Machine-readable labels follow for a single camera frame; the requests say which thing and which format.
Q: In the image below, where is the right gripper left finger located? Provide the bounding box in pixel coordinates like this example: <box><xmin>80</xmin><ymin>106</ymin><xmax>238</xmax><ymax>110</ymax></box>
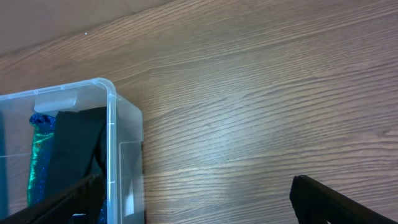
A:
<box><xmin>1</xmin><ymin>174</ymin><xmax>105</xmax><ymax>224</ymax></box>

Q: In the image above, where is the clear plastic container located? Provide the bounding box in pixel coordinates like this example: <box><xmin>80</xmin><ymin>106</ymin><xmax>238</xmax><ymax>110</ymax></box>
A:
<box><xmin>1</xmin><ymin>78</ymin><xmax>145</xmax><ymax>223</ymax></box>

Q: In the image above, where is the black garment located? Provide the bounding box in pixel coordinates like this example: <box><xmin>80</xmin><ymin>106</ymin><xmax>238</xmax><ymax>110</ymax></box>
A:
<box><xmin>44</xmin><ymin>107</ymin><xmax>107</xmax><ymax>198</ymax></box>

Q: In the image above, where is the blue sequin garment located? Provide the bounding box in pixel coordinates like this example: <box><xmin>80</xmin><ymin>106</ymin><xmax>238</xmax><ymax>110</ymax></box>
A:
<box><xmin>27</xmin><ymin>113</ymin><xmax>56</xmax><ymax>206</ymax></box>

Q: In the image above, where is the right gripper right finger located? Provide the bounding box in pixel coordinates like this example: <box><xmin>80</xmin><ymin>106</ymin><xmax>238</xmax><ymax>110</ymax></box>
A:
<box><xmin>289</xmin><ymin>175</ymin><xmax>397</xmax><ymax>224</ymax></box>

